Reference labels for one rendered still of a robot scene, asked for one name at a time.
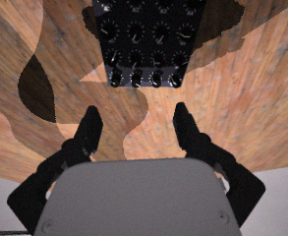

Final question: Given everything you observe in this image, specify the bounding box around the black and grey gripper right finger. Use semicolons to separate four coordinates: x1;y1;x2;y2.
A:
172;102;265;228

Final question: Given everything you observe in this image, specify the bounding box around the black knob box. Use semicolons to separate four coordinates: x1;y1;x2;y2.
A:
91;0;207;89

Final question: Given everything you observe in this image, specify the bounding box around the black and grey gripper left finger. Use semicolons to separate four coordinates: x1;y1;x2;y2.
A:
7;105;103;236

